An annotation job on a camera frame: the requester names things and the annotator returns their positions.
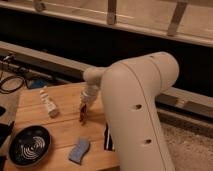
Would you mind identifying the white tube bottle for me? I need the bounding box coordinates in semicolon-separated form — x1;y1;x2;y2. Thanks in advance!
40;90;59;118

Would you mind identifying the black bowl with spiral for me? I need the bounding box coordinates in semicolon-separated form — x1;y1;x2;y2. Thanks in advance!
8;125;51;167

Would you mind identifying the blue object on floor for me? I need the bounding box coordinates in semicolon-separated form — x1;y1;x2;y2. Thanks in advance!
30;79;46;89

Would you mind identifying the black cable loop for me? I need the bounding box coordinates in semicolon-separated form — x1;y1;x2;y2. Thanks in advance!
0;74;26;95

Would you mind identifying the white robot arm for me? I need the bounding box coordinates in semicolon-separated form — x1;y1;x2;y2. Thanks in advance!
81;52;179;171

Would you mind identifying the dark red pepper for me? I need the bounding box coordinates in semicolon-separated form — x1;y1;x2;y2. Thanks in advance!
79;104;88;124

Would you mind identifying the blue sponge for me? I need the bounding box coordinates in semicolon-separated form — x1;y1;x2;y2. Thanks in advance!
68;138;90;164

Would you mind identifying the black object at left edge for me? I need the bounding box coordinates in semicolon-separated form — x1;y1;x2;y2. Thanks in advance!
0;106;14;148

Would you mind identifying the black white striped cloth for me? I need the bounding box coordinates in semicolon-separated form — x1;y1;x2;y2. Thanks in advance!
104;127;114;151

